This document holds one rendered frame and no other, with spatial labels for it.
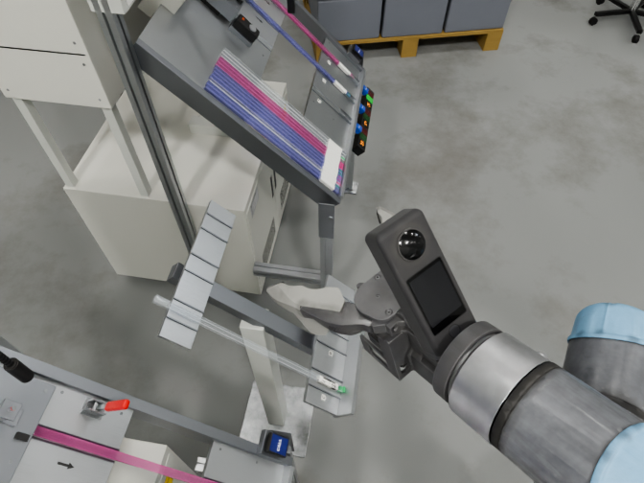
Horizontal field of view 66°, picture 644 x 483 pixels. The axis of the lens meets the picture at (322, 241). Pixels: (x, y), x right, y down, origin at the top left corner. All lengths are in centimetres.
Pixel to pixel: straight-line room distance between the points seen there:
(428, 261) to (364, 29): 295
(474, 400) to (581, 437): 7
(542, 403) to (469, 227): 215
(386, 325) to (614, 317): 22
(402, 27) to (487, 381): 306
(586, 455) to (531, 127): 282
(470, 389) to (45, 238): 246
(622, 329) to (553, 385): 16
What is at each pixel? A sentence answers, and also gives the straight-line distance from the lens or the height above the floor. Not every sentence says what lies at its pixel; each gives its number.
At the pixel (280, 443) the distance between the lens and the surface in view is 114.
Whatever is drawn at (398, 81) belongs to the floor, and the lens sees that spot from 324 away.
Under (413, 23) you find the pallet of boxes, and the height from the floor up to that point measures 23.
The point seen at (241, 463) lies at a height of 80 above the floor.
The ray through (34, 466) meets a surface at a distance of 96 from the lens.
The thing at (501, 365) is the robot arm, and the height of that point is 156.
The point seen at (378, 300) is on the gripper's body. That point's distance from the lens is 43.
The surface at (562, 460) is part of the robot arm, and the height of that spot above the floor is 157.
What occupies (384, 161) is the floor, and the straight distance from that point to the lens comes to 270.
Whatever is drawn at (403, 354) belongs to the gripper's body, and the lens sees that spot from 46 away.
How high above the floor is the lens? 189
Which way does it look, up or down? 54 degrees down
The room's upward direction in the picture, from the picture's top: straight up
